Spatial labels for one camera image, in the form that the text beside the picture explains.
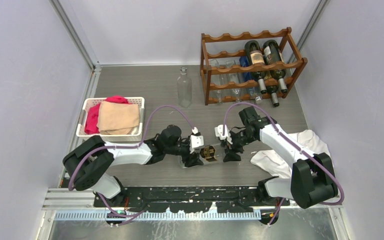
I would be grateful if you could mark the green wine bottle front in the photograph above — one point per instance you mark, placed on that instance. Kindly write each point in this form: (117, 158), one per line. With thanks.
(273, 55)

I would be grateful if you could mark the tall clear glass bottle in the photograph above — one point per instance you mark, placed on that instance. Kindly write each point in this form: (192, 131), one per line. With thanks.
(184, 88)

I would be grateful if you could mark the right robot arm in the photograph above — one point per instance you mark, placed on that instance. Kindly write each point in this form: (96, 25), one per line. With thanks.
(312, 178)

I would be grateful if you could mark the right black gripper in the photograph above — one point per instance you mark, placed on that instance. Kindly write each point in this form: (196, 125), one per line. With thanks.
(234, 146)

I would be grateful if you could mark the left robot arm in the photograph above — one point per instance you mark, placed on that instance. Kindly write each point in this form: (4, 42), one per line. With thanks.
(87, 164)

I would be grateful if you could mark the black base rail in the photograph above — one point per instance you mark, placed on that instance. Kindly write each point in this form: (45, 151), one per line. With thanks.
(192, 199)

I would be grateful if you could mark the beige folded cloth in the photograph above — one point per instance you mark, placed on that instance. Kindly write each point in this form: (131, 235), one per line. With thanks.
(117, 118)

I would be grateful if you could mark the white cloth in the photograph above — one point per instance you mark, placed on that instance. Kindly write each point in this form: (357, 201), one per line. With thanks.
(271, 162)

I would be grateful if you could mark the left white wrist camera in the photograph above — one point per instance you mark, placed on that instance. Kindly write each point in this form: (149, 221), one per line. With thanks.
(196, 140)

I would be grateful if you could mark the clear whisky bottle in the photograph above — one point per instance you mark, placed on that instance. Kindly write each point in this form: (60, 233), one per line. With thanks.
(209, 154)

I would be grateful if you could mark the white plastic basket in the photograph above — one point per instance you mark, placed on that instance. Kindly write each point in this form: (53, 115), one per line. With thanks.
(137, 133)

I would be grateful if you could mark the dark green wine bottle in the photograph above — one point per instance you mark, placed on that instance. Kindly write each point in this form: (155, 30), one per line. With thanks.
(272, 90)

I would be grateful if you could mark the red cloth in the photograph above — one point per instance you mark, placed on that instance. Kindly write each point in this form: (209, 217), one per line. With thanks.
(91, 122)

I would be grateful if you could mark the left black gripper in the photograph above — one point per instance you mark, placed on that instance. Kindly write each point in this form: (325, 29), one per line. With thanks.
(189, 160)

